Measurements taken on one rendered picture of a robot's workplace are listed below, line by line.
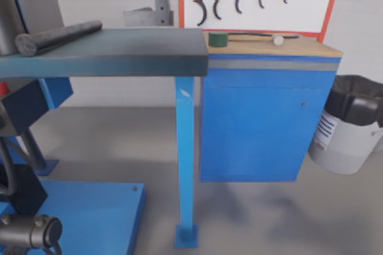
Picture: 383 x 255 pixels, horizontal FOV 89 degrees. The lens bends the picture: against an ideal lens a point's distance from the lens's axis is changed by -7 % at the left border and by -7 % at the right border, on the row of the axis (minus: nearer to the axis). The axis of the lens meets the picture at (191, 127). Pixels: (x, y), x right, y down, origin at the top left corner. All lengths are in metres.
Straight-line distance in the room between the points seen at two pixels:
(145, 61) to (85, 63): 0.13
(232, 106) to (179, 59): 0.80
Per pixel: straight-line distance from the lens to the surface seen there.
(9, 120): 0.52
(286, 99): 1.28
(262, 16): 2.32
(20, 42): 0.58
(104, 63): 0.49
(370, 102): 1.64
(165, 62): 0.45
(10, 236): 0.95
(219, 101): 1.19
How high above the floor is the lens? 1.17
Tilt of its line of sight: 33 degrees down
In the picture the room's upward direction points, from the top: straight up
